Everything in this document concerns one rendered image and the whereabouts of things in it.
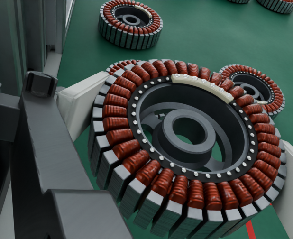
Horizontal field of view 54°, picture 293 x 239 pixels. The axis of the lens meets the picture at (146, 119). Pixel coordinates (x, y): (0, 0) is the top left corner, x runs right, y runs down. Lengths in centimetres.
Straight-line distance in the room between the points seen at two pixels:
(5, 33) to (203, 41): 42
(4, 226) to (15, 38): 17
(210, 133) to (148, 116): 4
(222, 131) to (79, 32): 38
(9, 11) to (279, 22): 69
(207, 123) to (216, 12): 57
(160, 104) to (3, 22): 13
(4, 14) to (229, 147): 18
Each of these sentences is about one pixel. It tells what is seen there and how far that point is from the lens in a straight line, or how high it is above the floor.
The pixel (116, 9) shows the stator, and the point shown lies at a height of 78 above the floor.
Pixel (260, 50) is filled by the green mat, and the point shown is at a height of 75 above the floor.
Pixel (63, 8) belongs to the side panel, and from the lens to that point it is 43.
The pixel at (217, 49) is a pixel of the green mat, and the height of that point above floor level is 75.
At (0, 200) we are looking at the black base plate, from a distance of 31.
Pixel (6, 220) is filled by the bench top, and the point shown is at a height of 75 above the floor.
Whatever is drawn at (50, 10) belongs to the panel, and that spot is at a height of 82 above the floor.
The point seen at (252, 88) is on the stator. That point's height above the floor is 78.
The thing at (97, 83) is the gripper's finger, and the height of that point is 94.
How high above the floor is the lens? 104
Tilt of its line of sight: 47 degrees down
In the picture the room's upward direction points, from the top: 20 degrees clockwise
